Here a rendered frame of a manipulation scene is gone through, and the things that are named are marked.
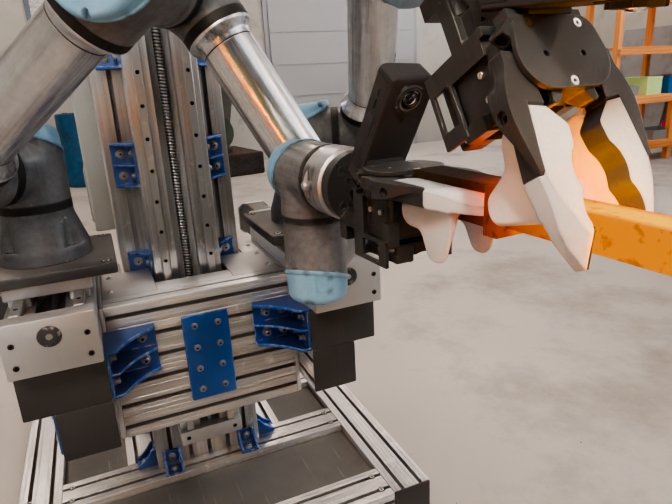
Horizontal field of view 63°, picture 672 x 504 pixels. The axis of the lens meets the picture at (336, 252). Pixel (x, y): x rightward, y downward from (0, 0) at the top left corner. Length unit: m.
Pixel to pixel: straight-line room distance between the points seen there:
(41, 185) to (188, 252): 0.32
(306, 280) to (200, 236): 0.55
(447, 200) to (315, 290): 0.29
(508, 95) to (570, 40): 0.06
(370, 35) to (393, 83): 0.51
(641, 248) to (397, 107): 0.24
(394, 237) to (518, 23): 0.20
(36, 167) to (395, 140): 0.66
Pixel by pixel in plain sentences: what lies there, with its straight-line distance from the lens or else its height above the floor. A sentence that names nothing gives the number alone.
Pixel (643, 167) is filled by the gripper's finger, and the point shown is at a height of 1.03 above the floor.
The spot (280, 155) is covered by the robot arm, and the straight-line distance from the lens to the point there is 0.64.
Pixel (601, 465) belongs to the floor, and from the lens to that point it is 1.85.
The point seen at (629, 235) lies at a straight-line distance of 0.32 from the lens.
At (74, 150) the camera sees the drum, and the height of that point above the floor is 0.45.
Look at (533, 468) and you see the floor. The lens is 1.78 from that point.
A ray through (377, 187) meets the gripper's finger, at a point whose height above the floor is 1.01.
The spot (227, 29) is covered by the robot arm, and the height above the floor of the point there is 1.16.
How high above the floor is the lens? 1.09
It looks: 17 degrees down
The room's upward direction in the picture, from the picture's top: 3 degrees counter-clockwise
